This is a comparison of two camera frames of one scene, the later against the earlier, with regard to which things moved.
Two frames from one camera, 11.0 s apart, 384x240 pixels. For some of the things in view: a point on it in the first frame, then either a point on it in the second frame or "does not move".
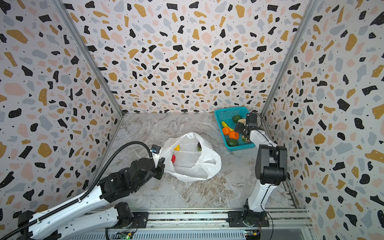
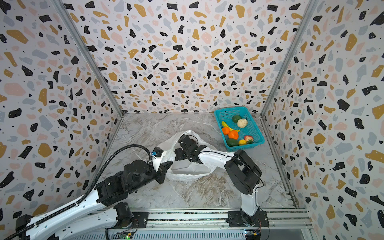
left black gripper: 160,167 does not move
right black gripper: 245,130 to 186,144
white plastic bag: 190,158 does not move
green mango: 232,142 does not move
